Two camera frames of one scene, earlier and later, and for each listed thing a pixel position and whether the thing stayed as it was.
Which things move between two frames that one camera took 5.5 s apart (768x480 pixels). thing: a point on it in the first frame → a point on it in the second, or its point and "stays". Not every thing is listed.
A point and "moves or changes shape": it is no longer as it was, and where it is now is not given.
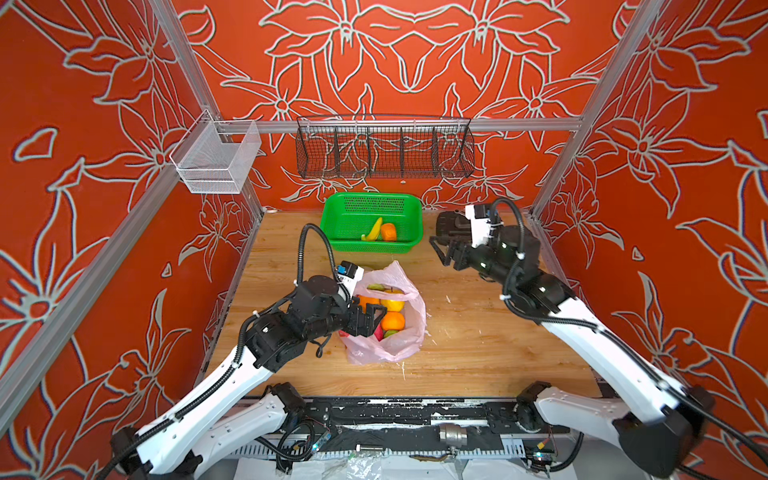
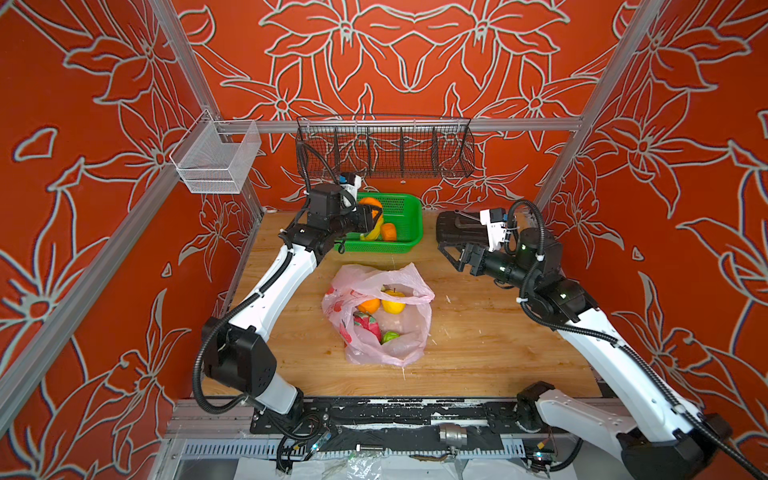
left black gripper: [369, 322] → [364, 219]
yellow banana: [374, 232] stays
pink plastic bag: [364, 350] moves or changes shape
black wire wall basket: [384, 147] stays
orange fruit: [393, 321] → [371, 201]
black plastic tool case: [454, 226] stays
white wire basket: [215, 156] stays
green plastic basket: [390, 223] stays
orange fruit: [388, 232] stays
